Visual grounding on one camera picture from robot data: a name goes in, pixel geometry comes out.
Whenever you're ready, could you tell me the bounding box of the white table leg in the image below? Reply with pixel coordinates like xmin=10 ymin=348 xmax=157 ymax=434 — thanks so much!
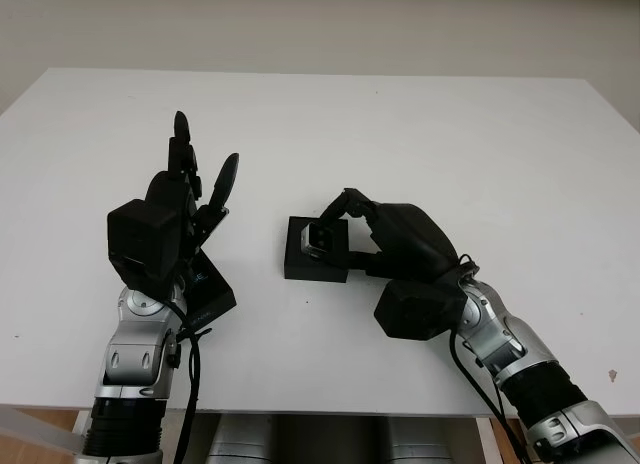
xmin=0 ymin=406 xmax=84 ymax=455

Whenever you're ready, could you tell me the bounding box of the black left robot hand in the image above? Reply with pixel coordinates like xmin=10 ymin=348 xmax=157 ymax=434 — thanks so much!
xmin=144 ymin=111 xmax=240 ymax=280

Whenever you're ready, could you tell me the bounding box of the small silver depth camera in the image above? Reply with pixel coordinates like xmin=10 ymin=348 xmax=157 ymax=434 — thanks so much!
xmin=301 ymin=222 xmax=335 ymax=260

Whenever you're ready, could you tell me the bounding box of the black foam-lined camera box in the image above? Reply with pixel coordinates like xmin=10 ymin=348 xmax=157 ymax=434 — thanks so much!
xmin=283 ymin=214 xmax=350 ymax=283

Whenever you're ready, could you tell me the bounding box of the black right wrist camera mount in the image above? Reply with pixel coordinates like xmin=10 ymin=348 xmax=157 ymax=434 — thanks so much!
xmin=374 ymin=279 xmax=464 ymax=341

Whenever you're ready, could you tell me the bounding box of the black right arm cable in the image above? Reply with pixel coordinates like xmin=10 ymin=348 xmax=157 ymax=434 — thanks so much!
xmin=448 ymin=333 xmax=531 ymax=464

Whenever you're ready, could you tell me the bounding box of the dark grey robot waist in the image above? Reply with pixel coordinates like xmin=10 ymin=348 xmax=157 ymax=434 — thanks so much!
xmin=272 ymin=417 xmax=386 ymax=464

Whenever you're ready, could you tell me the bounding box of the silver left robot thigh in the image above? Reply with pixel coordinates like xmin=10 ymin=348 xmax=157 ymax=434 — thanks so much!
xmin=207 ymin=417 xmax=274 ymax=464

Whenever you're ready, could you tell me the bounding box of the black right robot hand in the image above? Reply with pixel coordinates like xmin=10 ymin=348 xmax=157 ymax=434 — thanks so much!
xmin=317 ymin=187 xmax=474 ymax=285

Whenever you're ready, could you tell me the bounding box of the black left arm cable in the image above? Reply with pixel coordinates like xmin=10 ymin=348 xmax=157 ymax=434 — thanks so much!
xmin=172 ymin=303 xmax=209 ymax=464

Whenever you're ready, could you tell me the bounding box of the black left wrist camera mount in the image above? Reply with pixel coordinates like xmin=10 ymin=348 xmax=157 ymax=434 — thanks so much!
xmin=107 ymin=198 xmax=184 ymax=290

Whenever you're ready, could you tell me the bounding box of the silver robot thigh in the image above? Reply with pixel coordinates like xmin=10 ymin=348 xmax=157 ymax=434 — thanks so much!
xmin=207 ymin=417 xmax=274 ymax=464
xmin=384 ymin=417 xmax=479 ymax=464

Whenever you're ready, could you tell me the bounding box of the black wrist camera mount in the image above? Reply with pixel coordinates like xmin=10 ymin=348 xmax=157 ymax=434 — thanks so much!
xmin=374 ymin=279 xmax=464 ymax=341
xmin=107 ymin=198 xmax=184 ymax=290

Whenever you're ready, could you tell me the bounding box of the black RealSense box lid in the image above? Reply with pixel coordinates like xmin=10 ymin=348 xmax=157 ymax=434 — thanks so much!
xmin=184 ymin=251 xmax=237 ymax=330

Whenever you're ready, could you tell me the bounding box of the silver right robot thigh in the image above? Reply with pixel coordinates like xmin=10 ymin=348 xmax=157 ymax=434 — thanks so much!
xmin=384 ymin=417 xmax=479 ymax=464

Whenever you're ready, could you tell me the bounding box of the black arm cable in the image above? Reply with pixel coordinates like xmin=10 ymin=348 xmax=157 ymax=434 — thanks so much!
xmin=172 ymin=303 xmax=209 ymax=464
xmin=448 ymin=333 xmax=531 ymax=464

